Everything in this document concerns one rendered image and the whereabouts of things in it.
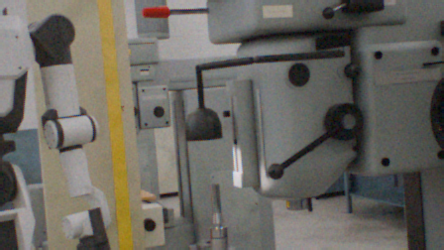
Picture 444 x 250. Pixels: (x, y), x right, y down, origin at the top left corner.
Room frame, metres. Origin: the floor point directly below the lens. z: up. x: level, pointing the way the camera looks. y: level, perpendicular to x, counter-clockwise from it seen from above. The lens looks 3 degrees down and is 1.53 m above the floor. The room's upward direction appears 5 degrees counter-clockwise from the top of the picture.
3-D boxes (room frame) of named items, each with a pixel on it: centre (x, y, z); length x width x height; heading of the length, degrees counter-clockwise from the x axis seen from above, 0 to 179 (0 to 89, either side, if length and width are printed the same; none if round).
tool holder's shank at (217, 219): (1.70, 0.03, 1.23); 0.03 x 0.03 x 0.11
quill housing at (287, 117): (1.31, -0.15, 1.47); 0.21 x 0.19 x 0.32; 21
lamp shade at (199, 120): (1.24, 0.03, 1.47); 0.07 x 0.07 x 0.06
